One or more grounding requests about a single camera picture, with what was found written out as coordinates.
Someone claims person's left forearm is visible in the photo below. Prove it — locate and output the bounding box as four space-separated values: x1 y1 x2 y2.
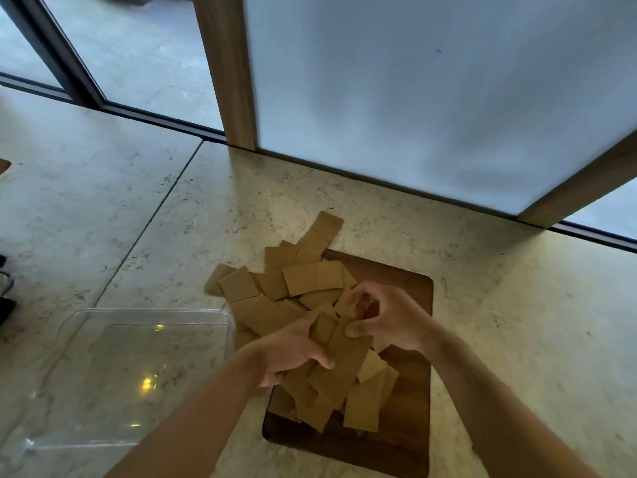
106 342 267 478

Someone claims person's right hand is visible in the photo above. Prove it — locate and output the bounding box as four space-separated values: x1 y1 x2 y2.
344 281 440 355

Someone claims long brown cardboard strip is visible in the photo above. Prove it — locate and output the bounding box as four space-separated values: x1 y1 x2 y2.
306 317 375 412

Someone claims person's right forearm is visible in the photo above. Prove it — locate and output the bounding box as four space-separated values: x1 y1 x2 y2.
422 325 602 478

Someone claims upright wooden door frame post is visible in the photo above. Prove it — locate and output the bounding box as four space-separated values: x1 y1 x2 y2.
192 0 258 152

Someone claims dark wooden cutting board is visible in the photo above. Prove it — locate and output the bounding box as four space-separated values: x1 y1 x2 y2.
262 249 434 478

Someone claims clear plastic container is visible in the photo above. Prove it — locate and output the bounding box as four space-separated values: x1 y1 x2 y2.
0 308 236 451

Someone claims black object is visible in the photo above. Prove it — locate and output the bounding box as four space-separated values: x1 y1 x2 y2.
0 254 19 325

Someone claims dark metal window frame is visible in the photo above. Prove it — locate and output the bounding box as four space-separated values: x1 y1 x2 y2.
0 0 228 144

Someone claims frosted glass door panel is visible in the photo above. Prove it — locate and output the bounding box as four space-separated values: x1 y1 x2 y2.
243 0 637 217

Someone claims person's left hand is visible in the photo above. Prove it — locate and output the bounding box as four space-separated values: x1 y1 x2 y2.
247 319 335 389

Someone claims slanted wooden door frame post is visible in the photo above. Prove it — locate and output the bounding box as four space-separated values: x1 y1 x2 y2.
517 129 637 230

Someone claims pile of brown cardboard pieces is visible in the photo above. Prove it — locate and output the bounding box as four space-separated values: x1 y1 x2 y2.
204 211 401 435

